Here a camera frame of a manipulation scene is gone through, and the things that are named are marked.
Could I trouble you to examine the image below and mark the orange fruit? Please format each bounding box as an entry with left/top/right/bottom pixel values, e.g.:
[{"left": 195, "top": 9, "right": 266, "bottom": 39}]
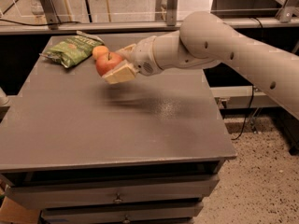
[{"left": 93, "top": 45, "right": 109, "bottom": 60}]

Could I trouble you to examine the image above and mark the green chip bag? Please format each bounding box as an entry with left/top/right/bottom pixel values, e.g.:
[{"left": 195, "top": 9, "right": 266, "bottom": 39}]
[{"left": 41, "top": 31, "right": 104, "bottom": 69}]

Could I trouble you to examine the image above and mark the metal upright post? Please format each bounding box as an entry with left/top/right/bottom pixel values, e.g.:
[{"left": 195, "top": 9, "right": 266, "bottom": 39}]
[{"left": 166, "top": 0, "right": 178, "bottom": 26}]

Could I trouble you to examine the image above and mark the grey top drawer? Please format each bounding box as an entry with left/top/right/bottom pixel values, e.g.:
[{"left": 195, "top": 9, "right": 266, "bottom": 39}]
[{"left": 6, "top": 175, "right": 219, "bottom": 209}]

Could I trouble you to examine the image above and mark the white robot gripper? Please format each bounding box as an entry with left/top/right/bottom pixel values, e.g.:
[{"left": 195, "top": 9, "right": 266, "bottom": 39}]
[{"left": 103, "top": 36, "right": 162, "bottom": 84}]

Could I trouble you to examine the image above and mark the metal left bracket post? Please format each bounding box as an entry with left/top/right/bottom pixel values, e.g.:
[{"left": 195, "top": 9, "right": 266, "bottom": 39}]
[{"left": 39, "top": 0, "right": 60, "bottom": 30}]

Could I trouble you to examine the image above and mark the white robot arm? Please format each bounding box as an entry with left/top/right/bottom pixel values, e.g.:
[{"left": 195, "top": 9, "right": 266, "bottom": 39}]
[{"left": 104, "top": 11, "right": 299, "bottom": 119}]

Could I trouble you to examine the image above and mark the red apple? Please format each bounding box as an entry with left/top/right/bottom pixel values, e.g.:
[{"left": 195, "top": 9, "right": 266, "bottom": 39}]
[{"left": 95, "top": 52, "right": 122, "bottom": 77}]

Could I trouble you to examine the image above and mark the grey metal rail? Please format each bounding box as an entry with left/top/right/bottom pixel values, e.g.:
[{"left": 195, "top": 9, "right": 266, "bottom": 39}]
[{"left": 0, "top": 17, "right": 299, "bottom": 35}]

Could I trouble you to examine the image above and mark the black floor cable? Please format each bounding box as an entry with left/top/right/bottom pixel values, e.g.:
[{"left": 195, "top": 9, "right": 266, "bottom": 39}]
[{"left": 231, "top": 85, "right": 257, "bottom": 141}]

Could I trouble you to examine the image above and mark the cardboard box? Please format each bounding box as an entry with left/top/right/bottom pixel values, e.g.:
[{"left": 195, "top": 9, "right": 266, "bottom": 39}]
[{"left": 0, "top": 193, "right": 40, "bottom": 224}]

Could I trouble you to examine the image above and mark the grey drawer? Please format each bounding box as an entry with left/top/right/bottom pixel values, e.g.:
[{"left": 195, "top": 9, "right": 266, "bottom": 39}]
[
  {"left": 6, "top": 175, "right": 219, "bottom": 209},
  {"left": 42, "top": 202, "right": 203, "bottom": 224}
]

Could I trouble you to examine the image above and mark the grey lower drawer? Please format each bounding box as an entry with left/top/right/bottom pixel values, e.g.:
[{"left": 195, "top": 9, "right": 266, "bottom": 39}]
[{"left": 42, "top": 202, "right": 203, "bottom": 224}]

